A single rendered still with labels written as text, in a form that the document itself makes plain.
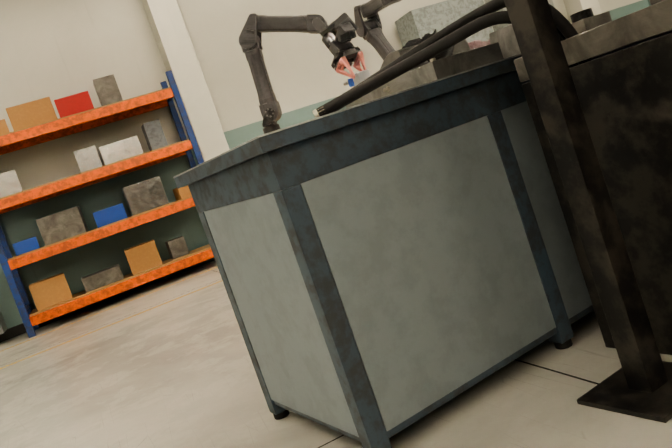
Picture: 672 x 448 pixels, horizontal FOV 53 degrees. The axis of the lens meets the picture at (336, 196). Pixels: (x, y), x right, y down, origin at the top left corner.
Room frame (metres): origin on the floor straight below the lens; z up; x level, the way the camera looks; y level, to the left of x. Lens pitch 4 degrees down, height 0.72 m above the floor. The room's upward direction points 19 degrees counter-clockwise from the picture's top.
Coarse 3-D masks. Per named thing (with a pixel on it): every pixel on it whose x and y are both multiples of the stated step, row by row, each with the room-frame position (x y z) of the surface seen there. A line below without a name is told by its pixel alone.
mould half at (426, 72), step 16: (464, 48) 2.07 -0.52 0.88; (480, 48) 1.94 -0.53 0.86; (496, 48) 1.97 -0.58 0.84; (384, 64) 2.04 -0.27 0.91; (432, 64) 1.85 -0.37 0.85; (448, 64) 1.88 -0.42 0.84; (464, 64) 1.91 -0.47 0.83; (480, 64) 1.93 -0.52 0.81; (400, 80) 2.00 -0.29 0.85; (416, 80) 1.93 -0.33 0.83; (432, 80) 1.87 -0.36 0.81; (368, 96) 2.16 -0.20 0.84
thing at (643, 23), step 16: (624, 16) 1.41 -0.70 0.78; (640, 16) 1.38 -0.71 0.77; (656, 16) 1.35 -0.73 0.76; (592, 32) 1.49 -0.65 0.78; (608, 32) 1.45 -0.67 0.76; (624, 32) 1.42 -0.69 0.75; (640, 32) 1.39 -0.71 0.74; (656, 32) 1.36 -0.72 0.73; (576, 48) 1.53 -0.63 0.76; (592, 48) 1.50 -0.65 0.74; (608, 48) 1.46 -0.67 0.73
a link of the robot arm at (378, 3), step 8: (376, 0) 2.64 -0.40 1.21; (384, 0) 2.58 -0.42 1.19; (392, 0) 2.55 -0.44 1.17; (400, 0) 2.59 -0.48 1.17; (360, 8) 2.74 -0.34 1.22; (368, 8) 2.70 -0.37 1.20; (376, 8) 2.66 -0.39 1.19; (360, 16) 2.74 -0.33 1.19; (368, 16) 2.73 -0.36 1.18; (376, 16) 2.78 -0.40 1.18; (360, 24) 2.75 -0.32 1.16; (360, 32) 2.77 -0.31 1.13
